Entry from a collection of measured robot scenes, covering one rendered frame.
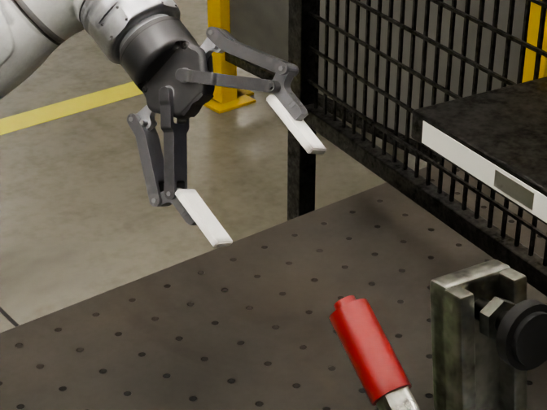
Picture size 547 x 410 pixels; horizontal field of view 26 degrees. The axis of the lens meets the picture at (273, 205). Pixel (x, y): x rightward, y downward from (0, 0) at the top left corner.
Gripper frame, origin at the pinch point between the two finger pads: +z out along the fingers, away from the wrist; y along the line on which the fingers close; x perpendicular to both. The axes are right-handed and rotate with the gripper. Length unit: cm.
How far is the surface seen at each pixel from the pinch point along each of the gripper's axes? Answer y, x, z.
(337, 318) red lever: 18, -45, 24
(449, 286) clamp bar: 26, -52, 28
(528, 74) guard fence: 2, 155, -32
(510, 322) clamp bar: 28, -54, 31
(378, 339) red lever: 19, -45, 26
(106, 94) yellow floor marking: -107, 201, -132
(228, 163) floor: -80, 183, -79
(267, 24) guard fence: -50, 195, -105
